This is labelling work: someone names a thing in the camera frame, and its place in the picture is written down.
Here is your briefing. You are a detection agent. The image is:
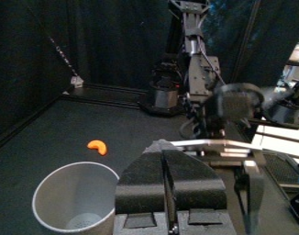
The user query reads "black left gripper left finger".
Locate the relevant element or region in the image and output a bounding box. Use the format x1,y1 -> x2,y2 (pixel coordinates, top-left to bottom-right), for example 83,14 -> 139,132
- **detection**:
112,139 -> 172,235

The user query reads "speckled braided cable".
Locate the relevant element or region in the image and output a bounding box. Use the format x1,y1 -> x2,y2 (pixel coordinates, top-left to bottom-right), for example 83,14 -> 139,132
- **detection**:
48,36 -> 82,78

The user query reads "grey plastic cup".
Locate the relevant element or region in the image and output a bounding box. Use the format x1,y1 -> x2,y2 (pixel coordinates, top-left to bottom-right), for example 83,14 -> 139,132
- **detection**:
31,161 -> 122,235

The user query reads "orange crescent toy piece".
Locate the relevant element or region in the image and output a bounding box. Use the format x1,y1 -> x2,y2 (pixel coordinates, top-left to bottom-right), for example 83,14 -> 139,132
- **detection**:
86,140 -> 110,157

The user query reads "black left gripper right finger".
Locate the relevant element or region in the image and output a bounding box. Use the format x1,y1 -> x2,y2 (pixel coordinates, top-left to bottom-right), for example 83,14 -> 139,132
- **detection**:
160,140 -> 238,235

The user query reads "small white connector block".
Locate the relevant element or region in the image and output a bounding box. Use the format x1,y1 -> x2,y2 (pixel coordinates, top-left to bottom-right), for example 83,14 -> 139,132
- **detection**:
70,75 -> 84,89

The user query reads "black round arm base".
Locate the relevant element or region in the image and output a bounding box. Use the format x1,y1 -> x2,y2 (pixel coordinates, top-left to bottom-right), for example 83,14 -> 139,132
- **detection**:
138,62 -> 187,117

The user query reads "silver aluminium frame bar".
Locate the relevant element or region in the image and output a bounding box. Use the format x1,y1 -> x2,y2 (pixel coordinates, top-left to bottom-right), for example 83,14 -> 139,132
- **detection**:
170,139 -> 299,160

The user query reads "black perforated metal panel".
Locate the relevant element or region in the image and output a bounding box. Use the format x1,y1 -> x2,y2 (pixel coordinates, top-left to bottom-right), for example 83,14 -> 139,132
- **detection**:
262,151 -> 299,186

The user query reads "black upright bracket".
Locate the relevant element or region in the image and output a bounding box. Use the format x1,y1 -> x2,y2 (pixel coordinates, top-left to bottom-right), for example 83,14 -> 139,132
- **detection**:
232,159 -> 267,235

